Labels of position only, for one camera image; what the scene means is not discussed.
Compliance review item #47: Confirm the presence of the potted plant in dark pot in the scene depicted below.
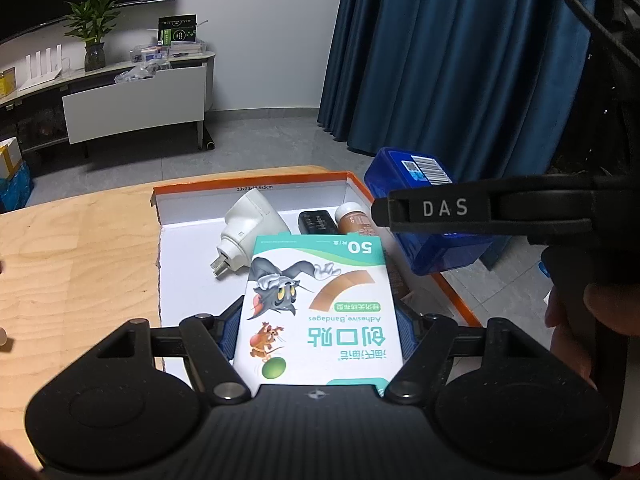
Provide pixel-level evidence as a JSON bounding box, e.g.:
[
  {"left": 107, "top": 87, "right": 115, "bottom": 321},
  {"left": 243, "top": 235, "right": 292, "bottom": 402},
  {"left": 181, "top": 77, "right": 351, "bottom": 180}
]
[{"left": 64, "top": 0, "right": 133, "bottom": 72}]

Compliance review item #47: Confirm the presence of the white antenna router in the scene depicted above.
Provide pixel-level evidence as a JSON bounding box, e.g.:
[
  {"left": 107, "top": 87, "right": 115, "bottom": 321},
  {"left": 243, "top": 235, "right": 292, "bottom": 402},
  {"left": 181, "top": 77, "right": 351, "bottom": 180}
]
[{"left": 22, "top": 45, "right": 63, "bottom": 91}]

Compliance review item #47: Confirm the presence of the white plug adapter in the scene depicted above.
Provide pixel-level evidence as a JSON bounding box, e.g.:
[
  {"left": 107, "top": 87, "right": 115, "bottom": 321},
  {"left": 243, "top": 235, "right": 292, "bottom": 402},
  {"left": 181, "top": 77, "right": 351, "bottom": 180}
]
[{"left": 209, "top": 189, "right": 292, "bottom": 278}]

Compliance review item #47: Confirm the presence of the white tv cabinet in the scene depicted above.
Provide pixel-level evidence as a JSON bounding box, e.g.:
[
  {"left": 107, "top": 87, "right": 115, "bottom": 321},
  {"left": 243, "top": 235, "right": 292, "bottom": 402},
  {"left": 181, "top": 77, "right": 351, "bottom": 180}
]
[{"left": 0, "top": 47, "right": 217, "bottom": 153}]

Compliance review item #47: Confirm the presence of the person's right hand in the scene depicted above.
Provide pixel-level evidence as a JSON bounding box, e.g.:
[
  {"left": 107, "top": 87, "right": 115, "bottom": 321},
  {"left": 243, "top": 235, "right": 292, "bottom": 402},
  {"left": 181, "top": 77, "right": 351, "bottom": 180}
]
[{"left": 545, "top": 280, "right": 640, "bottom": 380}]

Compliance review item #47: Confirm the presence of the small black device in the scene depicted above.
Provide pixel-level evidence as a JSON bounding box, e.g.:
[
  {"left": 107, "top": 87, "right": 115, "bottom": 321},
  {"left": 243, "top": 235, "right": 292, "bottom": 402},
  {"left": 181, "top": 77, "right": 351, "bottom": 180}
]
[{"left": 298, "top": 208, "right": 338, "bottom": 236}]

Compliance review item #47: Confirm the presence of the copper tube with white cap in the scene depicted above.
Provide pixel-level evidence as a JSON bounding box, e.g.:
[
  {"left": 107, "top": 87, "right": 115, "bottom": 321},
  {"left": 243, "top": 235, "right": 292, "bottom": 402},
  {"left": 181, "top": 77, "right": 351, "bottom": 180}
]
[{"left": 334, "top": 201, "right": 416, "bottom": 306}]

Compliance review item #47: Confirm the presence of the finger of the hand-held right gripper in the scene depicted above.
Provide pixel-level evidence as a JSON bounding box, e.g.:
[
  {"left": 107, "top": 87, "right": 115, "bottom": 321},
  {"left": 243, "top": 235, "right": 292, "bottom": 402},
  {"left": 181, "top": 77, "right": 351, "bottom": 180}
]
[{"left": 371, "top": 174, "right": 596, "bottom": 247}]

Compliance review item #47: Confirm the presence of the white and yellow carton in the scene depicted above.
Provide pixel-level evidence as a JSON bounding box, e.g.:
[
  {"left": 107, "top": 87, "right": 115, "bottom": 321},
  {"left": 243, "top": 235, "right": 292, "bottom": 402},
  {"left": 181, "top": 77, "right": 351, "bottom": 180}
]
[{"left": 0, "top": 136, "right": 23, "bottom": 178}]

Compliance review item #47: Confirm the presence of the pile of clear plastic packets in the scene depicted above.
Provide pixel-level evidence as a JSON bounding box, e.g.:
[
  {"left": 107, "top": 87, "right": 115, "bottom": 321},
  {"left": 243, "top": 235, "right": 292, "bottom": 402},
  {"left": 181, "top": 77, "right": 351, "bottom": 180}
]
[{"left": 115, "top": 62, "right": 161, "bottom": 83}]

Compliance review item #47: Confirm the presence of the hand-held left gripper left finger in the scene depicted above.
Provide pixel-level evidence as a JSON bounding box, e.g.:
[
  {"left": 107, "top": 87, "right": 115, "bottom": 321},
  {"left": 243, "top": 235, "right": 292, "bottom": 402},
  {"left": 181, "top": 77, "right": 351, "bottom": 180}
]
[{"left": 95, "top": 296, "right": 253, "bottom": 406}]

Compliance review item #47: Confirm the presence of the black cable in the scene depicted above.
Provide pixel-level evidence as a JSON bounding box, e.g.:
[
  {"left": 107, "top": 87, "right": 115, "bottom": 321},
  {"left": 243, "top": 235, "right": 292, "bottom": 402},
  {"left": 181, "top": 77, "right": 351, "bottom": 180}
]
[{"left": 552, "top": 0, "right": 640, "bottom": 68}]

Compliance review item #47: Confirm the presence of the blue wrapped pack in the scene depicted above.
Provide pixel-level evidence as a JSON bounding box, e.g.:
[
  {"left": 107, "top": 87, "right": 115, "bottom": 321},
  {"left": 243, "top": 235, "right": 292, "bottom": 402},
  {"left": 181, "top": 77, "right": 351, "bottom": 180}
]
[{"left": 0, "top": 162, "right": 35, "bottom": 211}]

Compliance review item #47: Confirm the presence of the blue plastic box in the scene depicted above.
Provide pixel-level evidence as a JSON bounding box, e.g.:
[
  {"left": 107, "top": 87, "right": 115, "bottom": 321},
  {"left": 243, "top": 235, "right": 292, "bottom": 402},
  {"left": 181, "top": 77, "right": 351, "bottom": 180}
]
[{"left": 363, "top": 146, "right": 496, "bottom": 276}]

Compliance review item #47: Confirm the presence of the teal cartoon bandage box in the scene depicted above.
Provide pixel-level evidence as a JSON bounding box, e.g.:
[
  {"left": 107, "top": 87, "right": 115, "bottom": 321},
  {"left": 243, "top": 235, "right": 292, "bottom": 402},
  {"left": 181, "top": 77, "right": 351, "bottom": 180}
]
[{"left": 234, "top": 234, "right": 405, "bottom": 398}]

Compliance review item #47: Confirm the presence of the orange-rimmed white box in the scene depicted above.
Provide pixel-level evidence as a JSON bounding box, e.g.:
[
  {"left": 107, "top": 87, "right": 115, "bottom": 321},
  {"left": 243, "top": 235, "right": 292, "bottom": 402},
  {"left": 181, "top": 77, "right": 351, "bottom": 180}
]
[{"left": 150, "top": 171, "right": 483, "bottom": 328}]

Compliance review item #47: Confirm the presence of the blue curtain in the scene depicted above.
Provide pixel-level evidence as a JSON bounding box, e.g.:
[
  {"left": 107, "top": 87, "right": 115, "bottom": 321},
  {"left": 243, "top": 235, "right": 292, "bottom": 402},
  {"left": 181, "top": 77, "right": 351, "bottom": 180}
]
[{"left": 317, "top": 0, "right": 616, "bottom": 201}]

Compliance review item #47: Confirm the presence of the stack of small flat boxes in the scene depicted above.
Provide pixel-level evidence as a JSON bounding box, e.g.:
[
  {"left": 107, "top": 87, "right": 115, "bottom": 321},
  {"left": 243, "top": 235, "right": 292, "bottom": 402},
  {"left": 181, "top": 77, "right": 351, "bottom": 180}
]
[{"left": 131, "top": 42, "right": 207, "bottom": 63}]

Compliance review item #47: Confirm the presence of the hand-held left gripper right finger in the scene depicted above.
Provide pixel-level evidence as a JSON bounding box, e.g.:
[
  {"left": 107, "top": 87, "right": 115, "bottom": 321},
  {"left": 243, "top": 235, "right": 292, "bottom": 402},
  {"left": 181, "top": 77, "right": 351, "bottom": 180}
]
[{"left": 385, "top": 304, "right": 538, "bottom": 406}]

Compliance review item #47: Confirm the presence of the green and black display box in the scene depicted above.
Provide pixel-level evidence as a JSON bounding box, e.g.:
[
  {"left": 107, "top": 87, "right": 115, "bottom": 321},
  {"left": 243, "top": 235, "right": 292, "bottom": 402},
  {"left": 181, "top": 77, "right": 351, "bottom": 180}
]
[{"left": 158, "top": 13, "right": 198, "bottom": 45}]

